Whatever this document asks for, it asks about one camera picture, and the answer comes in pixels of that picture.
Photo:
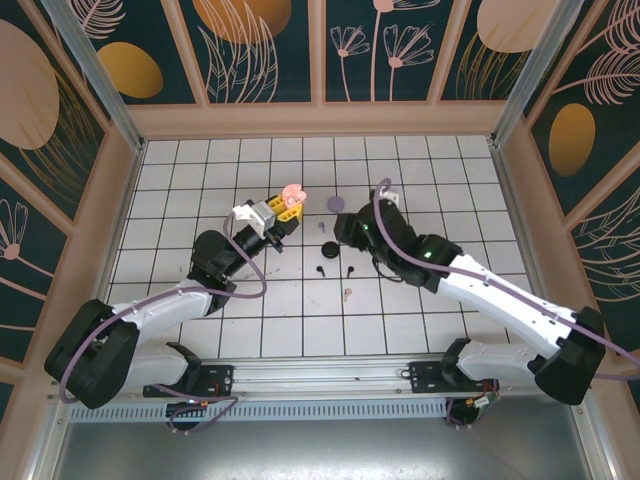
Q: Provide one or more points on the purple earbud charging case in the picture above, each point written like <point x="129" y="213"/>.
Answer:
<point x="336" y="203"/>

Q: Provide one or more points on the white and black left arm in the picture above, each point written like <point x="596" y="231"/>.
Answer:
<point x="160" y="312"/>

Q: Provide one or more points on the dark panel single flower outline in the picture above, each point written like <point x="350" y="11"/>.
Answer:
<point x="20" y="280"/>

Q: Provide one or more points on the aluminium side bar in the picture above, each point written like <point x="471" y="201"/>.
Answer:
<point x="44" y="450"/>
<point x="602" y="450"/>

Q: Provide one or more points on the aluminium corner post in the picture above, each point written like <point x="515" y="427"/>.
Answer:
<point x="535" y="75"/>
<point x="95" y="80"/>

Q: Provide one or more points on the dark panel large peach circle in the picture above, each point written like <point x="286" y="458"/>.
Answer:
<point x="30" y="100"/>

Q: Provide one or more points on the dark panel with pink flowers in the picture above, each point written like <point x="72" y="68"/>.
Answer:
<point x="380" y="50"/>

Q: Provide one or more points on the dark panel with leaf outlines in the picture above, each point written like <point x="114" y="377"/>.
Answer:
<point x="245" y="50"/>

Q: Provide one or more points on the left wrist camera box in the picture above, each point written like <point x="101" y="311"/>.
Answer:
<point x="243" y="211"/>

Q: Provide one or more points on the yellow power connector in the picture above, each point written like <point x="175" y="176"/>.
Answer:
<point x="478" y="401"/>

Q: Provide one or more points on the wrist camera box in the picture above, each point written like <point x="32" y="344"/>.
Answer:
<point x="391" y="195"/>
<point x="243" y="211"/>

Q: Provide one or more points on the black earbud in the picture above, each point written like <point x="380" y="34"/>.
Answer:
<point x="320" y="271"/>
<point x="350" y="271"/>

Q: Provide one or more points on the dark panel with fern outlines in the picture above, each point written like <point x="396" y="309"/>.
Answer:
<point x="615" y="250"/>

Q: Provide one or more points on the black earbud charging case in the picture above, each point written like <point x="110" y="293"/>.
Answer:
<point x="330" y="249"/>

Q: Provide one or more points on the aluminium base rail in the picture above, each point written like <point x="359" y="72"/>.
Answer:
<point x="320" y="375"/>

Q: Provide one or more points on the dark panel with golden oval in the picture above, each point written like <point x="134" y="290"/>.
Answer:
<point x="130" y="67"/>

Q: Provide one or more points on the grey metal sheet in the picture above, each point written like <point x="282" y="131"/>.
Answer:
<point x="320" y="450"/>

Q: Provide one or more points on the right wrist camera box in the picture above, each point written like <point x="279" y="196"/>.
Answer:
<point x="391" y="195"/>

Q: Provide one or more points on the dark panel oval and fern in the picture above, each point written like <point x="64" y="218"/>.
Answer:
<point x="572" y="140"/>

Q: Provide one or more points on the pink earbud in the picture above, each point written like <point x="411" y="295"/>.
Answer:
<point x="346" y="292"/>

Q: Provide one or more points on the dark panel with peach circle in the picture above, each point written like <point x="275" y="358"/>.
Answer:
<point x="490" y="50"/>

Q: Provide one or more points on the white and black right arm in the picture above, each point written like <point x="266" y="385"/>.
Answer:
<point x="500" y="305"/>

